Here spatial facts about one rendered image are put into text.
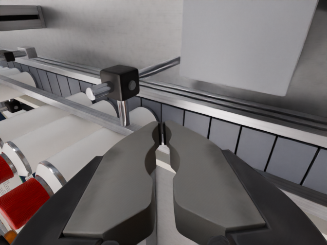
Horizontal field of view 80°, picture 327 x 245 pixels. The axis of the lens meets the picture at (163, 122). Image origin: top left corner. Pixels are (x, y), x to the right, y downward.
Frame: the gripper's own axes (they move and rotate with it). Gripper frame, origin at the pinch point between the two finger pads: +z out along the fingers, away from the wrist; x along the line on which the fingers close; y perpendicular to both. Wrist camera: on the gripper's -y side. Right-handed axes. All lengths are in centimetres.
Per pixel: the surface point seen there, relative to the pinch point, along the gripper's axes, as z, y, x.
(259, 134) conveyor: 7.8, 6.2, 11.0
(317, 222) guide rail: 1.7, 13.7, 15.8
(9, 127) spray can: 13.3, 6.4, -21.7
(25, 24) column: 35.3, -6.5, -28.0
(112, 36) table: 27.0, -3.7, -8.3
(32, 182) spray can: 2.6, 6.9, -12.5
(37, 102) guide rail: 32.5, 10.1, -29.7
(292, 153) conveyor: 5.7, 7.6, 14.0
